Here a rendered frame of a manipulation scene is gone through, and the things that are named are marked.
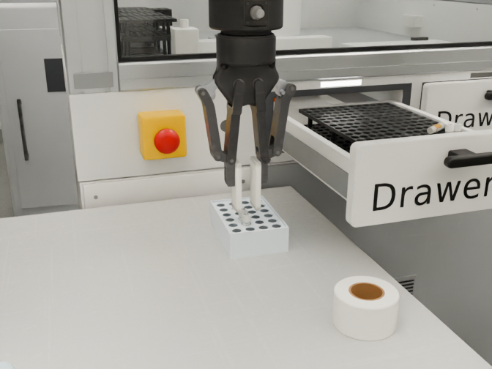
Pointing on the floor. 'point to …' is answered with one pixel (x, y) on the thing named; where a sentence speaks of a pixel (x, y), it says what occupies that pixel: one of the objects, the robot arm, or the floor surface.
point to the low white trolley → (195, 294)
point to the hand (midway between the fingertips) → (246, 184)
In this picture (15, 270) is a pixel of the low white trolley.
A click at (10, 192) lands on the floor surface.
